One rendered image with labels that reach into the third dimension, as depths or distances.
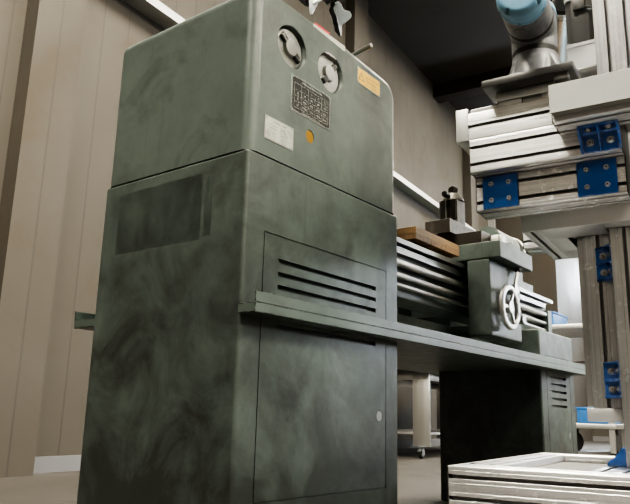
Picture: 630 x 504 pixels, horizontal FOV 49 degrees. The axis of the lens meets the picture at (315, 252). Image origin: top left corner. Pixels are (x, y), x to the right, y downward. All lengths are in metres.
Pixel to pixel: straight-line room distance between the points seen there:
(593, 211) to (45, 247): 2.82
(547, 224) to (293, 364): 0.77
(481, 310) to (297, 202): 1.04
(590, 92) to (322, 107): 0.60
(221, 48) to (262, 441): 0.86
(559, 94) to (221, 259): 0.84
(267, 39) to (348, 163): 0.37
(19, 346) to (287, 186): 2.43
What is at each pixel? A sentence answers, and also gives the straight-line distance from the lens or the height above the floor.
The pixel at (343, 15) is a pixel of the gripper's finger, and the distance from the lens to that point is 2.12.
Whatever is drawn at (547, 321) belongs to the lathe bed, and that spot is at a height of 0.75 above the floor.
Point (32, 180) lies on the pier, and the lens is 3.87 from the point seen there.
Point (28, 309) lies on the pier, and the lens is 3.77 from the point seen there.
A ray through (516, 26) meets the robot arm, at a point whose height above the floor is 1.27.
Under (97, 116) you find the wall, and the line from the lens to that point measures 4.40.
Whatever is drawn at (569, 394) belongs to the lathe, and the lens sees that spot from 3.14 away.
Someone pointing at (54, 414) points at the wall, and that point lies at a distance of 4.01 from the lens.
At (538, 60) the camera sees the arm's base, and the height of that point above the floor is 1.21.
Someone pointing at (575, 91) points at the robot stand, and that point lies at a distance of 1.67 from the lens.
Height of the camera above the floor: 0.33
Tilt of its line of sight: 13 degrees up
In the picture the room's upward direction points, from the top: 1 degrees clockwise
